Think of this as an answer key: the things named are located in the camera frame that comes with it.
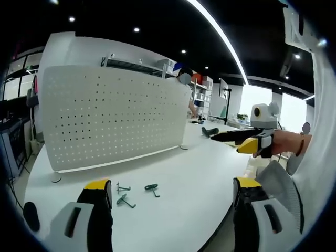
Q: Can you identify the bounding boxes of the black rounded object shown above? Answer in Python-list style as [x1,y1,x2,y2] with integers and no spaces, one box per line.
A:
[23,201,41,232]

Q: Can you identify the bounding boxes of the brown wrist bracelet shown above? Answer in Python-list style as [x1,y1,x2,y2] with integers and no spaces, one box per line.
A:
[296,132,307,158]

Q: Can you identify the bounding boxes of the white metal storage shelf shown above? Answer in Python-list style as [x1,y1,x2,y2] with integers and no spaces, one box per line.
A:
[100,53,182,80]

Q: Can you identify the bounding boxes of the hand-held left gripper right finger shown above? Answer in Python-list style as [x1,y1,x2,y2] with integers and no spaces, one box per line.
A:
[233,176,289,252]

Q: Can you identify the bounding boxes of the person's white shirt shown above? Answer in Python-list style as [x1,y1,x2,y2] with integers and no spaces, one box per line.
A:
[296,44,336,238]

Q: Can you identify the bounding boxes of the green hook assembly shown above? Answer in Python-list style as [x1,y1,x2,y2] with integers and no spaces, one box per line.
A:
[116,193,137,208]
[144,183,161,198]
[115,181,131,195]

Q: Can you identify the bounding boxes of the white perforated mounting plate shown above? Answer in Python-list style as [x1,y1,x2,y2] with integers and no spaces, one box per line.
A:
[41,65,194,183]

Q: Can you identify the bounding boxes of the black tripod stand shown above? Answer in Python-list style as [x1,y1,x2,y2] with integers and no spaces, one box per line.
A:
[222,88,233,126]

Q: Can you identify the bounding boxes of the black object on table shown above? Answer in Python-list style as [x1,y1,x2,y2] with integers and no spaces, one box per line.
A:
[201,127,220,138]

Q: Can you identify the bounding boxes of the grey mesh chair back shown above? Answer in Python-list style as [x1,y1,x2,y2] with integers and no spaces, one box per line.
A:
[255,159,306,235]

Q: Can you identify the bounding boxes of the person's right hand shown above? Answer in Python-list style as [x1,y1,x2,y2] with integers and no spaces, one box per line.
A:
[252,130,305,158]

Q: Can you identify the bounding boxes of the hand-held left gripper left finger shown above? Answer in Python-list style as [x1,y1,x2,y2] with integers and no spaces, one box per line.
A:
[49,178,114,252]

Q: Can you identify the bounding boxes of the long ceiling light strip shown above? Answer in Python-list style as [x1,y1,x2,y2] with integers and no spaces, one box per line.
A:
[187,0,250,86]

